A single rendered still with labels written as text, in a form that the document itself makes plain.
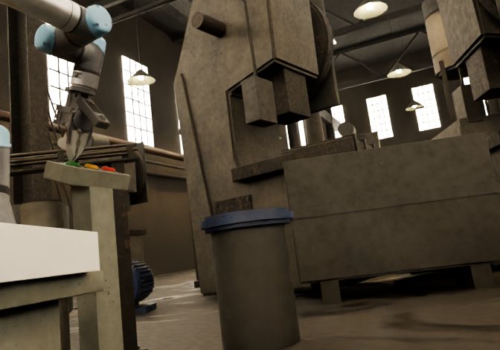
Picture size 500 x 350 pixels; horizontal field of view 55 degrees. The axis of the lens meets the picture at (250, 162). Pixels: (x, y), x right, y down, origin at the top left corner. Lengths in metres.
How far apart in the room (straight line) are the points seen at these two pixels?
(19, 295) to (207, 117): 2.95
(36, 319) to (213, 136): 2.79
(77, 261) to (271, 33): 2.76
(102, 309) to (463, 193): 1.79
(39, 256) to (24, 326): 0.16
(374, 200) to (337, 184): 0.20
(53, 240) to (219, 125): 2.80
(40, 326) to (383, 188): 1.87
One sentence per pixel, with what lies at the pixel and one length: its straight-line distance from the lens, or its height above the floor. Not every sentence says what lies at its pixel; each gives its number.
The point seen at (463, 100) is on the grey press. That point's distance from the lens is 4.04.
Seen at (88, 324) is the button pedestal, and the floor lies 0.16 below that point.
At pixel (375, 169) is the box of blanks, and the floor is 0.63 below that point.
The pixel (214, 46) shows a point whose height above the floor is 1.86.
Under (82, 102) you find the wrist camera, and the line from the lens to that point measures 1.43.
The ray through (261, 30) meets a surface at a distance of 3.51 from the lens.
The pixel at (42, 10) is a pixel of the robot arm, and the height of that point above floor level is 0.90.
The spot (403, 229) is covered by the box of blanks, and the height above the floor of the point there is 0.32.
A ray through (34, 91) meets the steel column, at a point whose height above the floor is 2.40.
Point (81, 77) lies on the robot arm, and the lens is 1.44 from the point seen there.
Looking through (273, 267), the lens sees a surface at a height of 0.24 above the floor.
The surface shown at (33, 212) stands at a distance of 1.51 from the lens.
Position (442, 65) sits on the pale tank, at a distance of 9.29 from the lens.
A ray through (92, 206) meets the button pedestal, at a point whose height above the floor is 0.48.
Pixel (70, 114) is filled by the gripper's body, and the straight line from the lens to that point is 1.44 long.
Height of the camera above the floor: 0.30
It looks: 11 degrees up
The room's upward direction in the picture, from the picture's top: 7 degrees counter-clockwise
